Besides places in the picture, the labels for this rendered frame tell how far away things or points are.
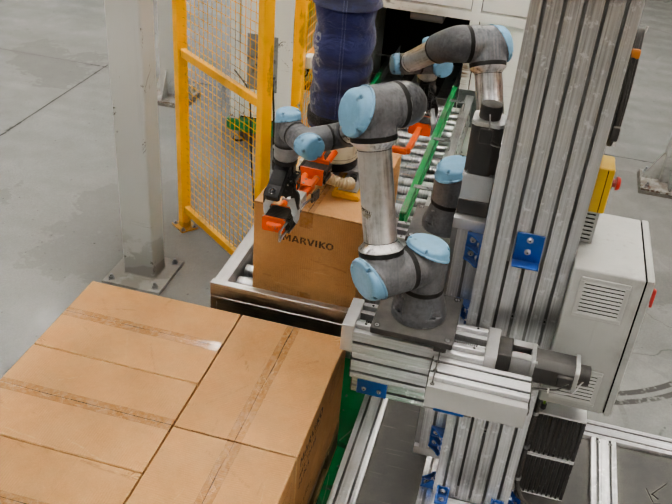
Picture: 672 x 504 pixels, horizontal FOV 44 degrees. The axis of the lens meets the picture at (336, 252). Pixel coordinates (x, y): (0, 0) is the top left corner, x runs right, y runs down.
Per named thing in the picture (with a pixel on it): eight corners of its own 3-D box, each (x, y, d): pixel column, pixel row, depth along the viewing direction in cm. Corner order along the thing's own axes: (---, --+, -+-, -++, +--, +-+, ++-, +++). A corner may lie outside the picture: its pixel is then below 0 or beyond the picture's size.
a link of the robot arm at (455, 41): (438, 60, 251) (388, 82, 298) (472, 59, 253) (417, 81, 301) (436, 21, 250) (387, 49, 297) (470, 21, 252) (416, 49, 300)
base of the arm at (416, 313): (449, 302, 232) (454, 273, 227) (441, 334, 220) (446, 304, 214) (396, 291, 235) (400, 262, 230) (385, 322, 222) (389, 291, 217)
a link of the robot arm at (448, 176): (425, 191, 266) (431, 152, 259) (464, 188, 269) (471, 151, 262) (438, 209, 257) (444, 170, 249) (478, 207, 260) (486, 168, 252)
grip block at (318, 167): (304, 170, 290) (305, 155, 287) (331, 176, 288) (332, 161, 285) (296, 181, 284) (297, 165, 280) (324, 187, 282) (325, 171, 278)
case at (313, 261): (302, 218, 362) (307, 134, 340) (391, 237, 354) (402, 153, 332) (251, 292, 313) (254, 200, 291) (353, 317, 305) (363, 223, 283)
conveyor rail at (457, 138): (461, 124, 498) (466, 94, 488) (469, 125, 497) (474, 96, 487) (377, 359, 308) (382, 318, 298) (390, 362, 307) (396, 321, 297)
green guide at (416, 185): (450, 98, 491) (453, 84, 487) (468, 101, 490) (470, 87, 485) (397, 228, 360) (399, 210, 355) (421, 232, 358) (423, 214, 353)
